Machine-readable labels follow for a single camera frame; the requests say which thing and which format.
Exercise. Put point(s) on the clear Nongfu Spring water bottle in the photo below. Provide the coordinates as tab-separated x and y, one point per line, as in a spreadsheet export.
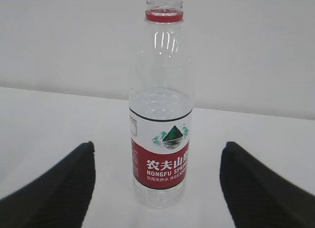
160	106

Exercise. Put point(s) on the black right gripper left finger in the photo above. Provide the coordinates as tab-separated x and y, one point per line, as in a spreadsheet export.
59	198

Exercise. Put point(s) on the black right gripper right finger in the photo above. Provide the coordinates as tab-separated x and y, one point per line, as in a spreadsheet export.
257	197

